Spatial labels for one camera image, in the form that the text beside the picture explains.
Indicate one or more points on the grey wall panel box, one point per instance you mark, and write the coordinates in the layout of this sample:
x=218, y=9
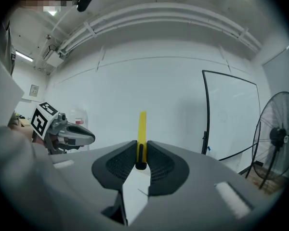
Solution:
x=34, y=90

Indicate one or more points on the white marker cup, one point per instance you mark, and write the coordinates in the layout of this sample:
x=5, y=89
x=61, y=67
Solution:
x=211, y=151

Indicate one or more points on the person's left forearm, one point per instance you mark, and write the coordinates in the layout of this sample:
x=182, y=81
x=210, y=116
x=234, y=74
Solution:
x=20, y=132

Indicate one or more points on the cardboard box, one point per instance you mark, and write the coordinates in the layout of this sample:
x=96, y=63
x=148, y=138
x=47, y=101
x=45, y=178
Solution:
x=24, y=123

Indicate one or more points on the whiteboard on black stand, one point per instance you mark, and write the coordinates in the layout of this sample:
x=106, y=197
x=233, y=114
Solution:
x=231, y=114

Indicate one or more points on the long ceiling light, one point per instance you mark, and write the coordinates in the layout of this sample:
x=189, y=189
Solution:
x=52, y=13
x=24, y=56

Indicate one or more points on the white ceiling pipes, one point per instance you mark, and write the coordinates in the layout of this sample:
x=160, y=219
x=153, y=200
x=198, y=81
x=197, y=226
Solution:
x=171, y=18

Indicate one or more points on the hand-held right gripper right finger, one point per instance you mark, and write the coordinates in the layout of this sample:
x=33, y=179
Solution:
x=195, y=184

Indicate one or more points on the clear plastic water bottle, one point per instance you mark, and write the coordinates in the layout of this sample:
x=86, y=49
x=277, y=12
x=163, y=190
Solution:
x=80, y=115

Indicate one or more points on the person's grey shirt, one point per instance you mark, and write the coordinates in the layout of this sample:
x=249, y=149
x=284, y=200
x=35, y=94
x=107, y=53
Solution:
x=6, y=52

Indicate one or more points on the yellow black marker pen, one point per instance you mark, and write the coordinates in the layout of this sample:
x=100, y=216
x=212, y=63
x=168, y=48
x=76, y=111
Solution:
x=142, y=133

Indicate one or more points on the black pedestal fan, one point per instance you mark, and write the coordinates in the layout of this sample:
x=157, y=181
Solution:
x=277, y=136

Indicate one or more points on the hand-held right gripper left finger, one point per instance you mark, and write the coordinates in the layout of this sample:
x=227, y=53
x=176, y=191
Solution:
x=103, y=170

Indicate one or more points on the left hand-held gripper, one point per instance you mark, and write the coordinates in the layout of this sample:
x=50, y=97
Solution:
x=62, y=131

